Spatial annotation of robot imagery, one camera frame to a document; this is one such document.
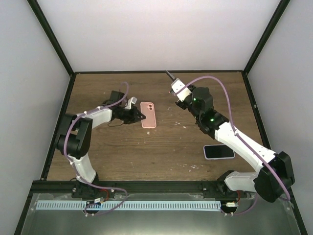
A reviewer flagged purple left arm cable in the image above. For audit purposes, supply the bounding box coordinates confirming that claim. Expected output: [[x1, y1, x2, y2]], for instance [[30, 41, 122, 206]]
[[63, 81, 129, 217]]

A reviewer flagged pink phone case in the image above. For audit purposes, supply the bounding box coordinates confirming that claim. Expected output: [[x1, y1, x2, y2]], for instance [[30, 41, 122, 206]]
[[140, 102, 157, 129]]

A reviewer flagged black metal enclosure frame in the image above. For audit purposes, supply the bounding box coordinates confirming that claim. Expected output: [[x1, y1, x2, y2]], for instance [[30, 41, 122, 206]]
[[14, 0, 308, 235]]

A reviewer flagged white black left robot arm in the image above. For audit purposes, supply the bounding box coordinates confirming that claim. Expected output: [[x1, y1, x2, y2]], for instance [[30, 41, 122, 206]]
[[55, 91, 146, 198]]

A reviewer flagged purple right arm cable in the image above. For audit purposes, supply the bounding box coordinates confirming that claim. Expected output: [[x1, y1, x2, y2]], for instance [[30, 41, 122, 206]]
[[176, 75, 291, 217]]

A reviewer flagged light blue slotted cable duct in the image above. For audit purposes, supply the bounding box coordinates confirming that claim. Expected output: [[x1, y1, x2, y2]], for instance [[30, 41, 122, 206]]
[[36, 200, 221, 212]]

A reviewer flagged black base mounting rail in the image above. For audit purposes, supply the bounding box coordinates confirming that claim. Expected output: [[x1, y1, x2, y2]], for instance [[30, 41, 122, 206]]
[[30, 180, 238, 200]]

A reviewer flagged black phone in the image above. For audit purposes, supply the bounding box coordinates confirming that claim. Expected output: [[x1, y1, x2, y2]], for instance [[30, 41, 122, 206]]
[[203, 144, 235, 160]]

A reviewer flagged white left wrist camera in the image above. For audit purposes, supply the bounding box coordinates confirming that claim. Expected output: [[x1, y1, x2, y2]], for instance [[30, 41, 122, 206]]
[[124, 96, 137, 110]]

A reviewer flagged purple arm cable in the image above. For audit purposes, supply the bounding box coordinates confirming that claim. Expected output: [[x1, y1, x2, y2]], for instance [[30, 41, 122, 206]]
[[176, 75, 291, 217], [63, 81, 129, 217]]

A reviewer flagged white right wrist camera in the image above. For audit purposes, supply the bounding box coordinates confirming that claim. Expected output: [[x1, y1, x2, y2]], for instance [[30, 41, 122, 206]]
[[171, 78, 191, 101]]

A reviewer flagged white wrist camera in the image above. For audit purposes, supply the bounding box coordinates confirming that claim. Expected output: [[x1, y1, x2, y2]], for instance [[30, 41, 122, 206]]
[[171, 78, 191, 101], [124, 96, 137, 110]]

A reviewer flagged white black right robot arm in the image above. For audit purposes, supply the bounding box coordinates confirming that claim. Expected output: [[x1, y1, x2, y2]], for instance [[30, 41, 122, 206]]
[[166, 71, 295, 203]]

